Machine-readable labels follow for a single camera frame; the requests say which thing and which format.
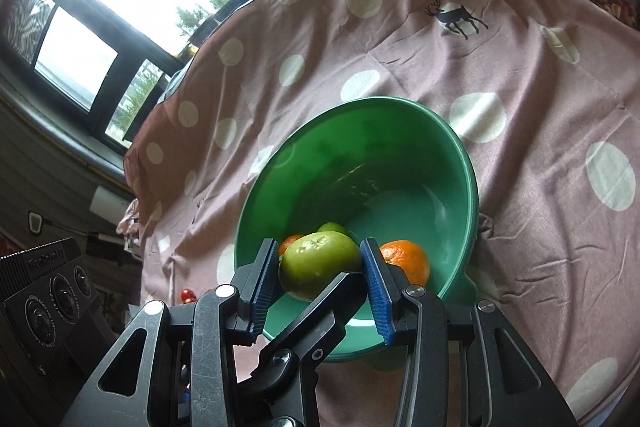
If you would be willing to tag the crumpled floral cloth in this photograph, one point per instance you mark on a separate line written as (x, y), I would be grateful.
(130, 219)

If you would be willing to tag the white cylinder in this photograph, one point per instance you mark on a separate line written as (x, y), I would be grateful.
(110, 203)

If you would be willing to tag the large red cherry tomato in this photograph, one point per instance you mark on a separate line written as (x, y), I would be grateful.
(188, 296)

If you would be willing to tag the green plastic basin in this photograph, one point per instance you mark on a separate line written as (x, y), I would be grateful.
(360, 157)

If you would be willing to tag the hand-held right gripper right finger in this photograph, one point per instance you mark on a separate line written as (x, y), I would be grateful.
(376, 292)

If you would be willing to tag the small round green fruit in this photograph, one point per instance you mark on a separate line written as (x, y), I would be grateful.
(334, 228)

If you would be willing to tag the large green fruit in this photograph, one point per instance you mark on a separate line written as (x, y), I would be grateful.
(320, 262)

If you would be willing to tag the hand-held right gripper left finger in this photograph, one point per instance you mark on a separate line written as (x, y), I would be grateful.
(265, 279)

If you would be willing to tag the orange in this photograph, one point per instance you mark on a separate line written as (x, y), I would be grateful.
(407, 259)
(290, 244)

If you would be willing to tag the pink polka dot blanket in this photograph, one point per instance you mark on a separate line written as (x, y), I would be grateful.
(400, 57)

